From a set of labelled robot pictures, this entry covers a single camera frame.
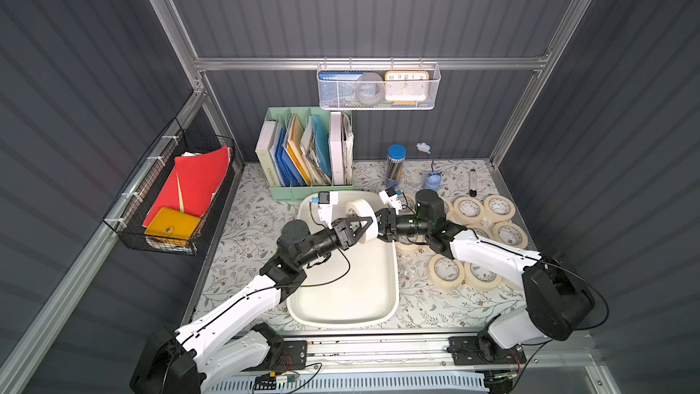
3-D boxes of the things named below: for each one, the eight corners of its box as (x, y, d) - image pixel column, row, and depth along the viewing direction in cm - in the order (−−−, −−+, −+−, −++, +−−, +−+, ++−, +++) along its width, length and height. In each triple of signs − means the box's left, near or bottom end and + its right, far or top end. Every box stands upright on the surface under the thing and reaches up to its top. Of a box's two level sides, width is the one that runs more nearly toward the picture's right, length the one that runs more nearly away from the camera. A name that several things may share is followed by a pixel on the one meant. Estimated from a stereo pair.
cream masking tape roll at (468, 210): (455, 225, 102) (457, 220, 100) (448, 201, 110) (451, 196, 107) (485, 225, 102) (489, 220, 100) (477, 201, 110) (480, 196, 107)
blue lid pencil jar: (385, 191, 113) (390, 156, 97) (384, 179, 117) (389, 144, 102) (400, 191, 113) (407, 156, 97) (398, 179, 117) (405, 144, 102)
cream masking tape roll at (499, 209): (485, 223, 103) (489, 218, 100) (477, 200, 110) (480, 194, 107) (515, 223, 103) (519, 218, 100) (505, 199, 110) (508, 194, 107)
